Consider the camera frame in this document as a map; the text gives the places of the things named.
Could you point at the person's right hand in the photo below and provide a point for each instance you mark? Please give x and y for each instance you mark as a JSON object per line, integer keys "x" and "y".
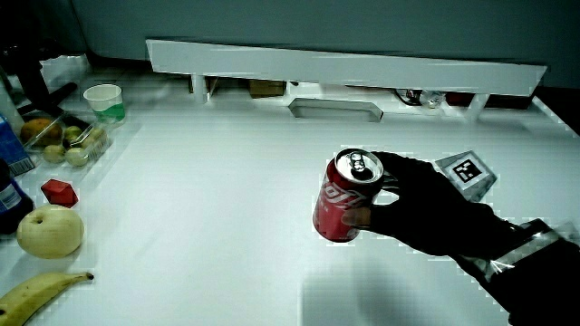
{"x": 426, "y": 213}

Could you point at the red cola can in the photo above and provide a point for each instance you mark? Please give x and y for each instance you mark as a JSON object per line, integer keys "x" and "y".
{"x": 335, "y": 194}

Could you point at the clear plastic object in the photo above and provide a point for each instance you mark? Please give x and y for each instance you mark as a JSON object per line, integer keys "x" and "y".
{"x": 431, "y": 98}

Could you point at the dark red object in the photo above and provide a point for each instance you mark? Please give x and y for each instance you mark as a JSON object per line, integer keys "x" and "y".
{"x": 458, "y": 98}

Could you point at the white desk shelf riser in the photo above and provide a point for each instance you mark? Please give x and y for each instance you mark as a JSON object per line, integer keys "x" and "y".
{"x": 317, "y": 65}

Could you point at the brown cardboard box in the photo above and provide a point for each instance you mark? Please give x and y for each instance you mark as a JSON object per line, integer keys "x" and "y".
{"x": 266, "y": 88}

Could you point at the clear plastic fruit box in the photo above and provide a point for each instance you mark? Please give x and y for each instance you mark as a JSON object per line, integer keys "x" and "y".
{"x": 100, "y": 149}

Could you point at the small green fruit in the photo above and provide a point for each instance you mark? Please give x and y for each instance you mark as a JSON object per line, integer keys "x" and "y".
{"x": 72, "y": 133}
{"x": 76, "y": 157}
{"x": 53, "y": 153}
{"x": 95, "y": 135}

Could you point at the white and green paper cup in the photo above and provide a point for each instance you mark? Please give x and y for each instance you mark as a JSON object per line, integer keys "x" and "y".
{"x": 104, "y": 97}

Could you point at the red block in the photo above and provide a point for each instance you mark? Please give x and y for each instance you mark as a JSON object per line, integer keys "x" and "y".
{"x": 59, "y": 193}

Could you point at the yellow apple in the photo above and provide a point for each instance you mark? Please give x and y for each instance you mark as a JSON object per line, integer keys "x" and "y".
{"x": 50, "y": 232}

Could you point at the orange fruit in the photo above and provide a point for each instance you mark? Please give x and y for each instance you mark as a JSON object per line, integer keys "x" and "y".
{"x": 38, "y": 130}

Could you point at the yellow banana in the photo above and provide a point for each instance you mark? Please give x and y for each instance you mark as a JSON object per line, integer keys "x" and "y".
{"x": 31, "y": 294}

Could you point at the black stand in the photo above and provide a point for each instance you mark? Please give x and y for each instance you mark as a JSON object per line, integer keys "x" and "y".
{"x": 34, "y": 86}

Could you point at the dark blue labelled bottle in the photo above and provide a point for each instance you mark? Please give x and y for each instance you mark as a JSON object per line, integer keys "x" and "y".
{"x": 13, "y": 213}

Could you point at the blue carton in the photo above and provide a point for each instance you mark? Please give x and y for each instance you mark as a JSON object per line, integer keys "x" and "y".
{"x": 11, "y": 151}

